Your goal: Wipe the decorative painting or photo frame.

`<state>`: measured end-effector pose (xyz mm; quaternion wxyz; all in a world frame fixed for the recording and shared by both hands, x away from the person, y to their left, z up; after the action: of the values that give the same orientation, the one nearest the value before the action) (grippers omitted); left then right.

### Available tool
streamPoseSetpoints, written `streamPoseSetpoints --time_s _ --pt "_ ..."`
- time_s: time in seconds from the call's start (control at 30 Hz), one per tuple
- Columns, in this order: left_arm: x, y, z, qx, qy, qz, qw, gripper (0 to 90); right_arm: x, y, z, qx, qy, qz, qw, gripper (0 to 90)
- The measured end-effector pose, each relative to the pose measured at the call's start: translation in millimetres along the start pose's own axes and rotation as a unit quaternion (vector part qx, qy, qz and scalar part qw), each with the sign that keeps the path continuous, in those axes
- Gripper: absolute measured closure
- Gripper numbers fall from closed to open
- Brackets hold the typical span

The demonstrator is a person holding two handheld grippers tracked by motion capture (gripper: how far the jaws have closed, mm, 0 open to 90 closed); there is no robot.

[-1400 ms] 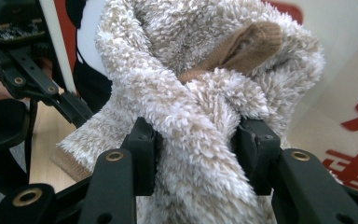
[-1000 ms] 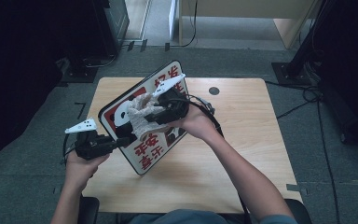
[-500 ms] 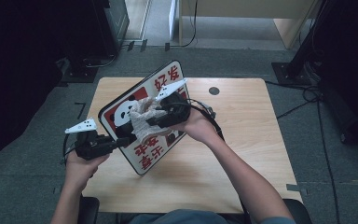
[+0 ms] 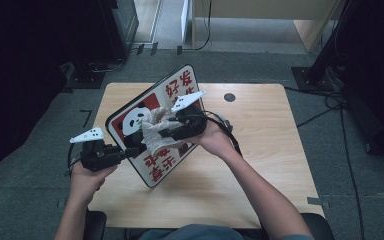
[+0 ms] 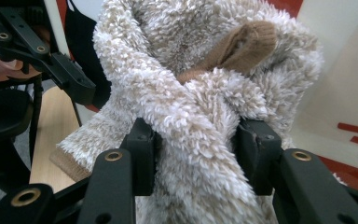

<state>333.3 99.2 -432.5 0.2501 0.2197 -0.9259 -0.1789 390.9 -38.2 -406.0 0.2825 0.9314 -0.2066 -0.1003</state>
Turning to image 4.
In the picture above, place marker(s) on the person's right hand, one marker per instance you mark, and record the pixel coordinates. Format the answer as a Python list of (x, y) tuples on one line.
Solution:
[(215, 141)]

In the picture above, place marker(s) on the panda print square board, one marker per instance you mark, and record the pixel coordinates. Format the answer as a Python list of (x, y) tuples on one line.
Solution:
[(156, 168)]

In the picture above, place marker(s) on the white panel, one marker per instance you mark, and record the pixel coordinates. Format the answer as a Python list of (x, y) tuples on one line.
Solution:
[(185, 16)]

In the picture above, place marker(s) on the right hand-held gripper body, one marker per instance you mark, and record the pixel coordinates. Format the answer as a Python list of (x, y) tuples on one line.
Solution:
[(190, 121)]

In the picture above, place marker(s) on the grey tape piece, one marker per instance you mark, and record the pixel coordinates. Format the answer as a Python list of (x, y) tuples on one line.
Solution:
[(61, 204), (316, 201)]

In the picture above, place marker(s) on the person's blue-grey shirt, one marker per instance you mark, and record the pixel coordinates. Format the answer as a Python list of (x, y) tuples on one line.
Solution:
[(196, 233)]

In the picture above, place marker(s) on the light wooden desk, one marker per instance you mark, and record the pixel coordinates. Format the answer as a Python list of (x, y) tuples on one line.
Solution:
[(263, 8)]

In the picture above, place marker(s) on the black angled tape mark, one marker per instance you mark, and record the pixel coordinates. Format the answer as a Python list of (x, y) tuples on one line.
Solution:
[(88, 116)]

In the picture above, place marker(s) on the dark curtain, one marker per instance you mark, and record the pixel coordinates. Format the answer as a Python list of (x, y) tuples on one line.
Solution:
[(20, 66), (380, 66)]

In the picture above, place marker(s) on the black cabinet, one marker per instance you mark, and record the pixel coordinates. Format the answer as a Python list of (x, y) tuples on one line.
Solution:
[(123, 26)]

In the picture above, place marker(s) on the black metal stand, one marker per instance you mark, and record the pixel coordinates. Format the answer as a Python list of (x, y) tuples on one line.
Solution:
[(308, 78), (86, 80)]

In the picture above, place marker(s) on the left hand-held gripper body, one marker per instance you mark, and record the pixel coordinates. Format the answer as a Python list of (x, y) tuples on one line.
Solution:
[(96, 156)]

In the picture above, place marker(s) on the black chair armrest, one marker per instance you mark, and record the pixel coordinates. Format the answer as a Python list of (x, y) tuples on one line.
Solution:
[(318, 228), (96, 226)]

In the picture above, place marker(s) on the beige cloth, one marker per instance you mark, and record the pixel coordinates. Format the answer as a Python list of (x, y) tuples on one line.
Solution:
[(153, 140)]

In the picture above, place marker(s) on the person's left hand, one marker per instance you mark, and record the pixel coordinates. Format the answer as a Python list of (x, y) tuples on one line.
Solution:
[(85, 183)]

